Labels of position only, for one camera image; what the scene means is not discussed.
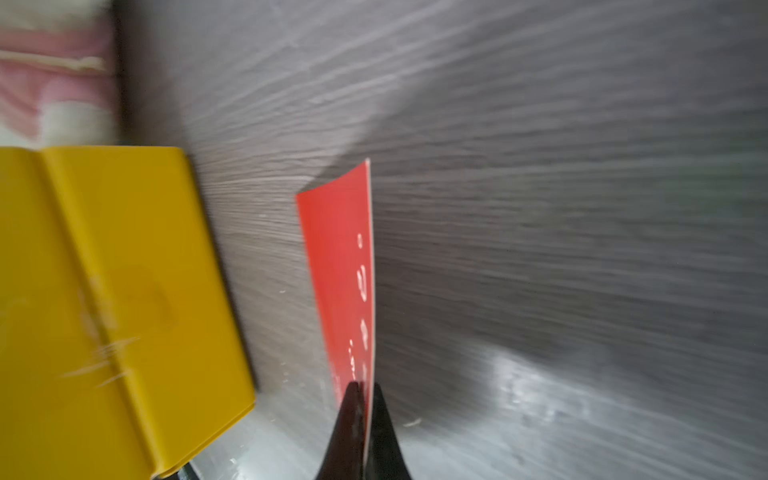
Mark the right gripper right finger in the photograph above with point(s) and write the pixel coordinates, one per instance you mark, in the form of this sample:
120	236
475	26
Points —
385	460

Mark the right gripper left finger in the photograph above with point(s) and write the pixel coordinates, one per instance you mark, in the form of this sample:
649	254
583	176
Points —
344	457

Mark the red postcard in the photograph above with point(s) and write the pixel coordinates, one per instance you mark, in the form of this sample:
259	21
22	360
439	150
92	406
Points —
337	226

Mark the yellow plastic drawer cabinet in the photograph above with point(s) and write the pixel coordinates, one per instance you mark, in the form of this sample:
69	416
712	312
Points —
120	355

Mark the white plush toy pink shirt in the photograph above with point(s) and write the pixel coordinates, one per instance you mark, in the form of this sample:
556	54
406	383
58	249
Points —
59	82

